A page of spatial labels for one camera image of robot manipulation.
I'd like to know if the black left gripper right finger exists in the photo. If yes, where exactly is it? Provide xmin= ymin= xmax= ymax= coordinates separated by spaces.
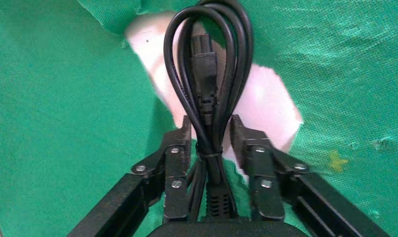
xmin=230 ymin=114 xmax=391 ymax=237

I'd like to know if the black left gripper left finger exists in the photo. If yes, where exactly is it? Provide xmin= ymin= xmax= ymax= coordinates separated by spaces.
xmin=67 ymin=115 xmax=192 ymax=237

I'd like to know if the thick black power cable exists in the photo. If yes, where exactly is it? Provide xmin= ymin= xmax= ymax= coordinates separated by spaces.
xmin=163 ymin=0 xmax=254 ymax=223

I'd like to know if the green table cloth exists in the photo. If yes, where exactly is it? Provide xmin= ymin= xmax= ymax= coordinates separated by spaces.
xmin=0 ymin=0 xmax=398 ymax=237

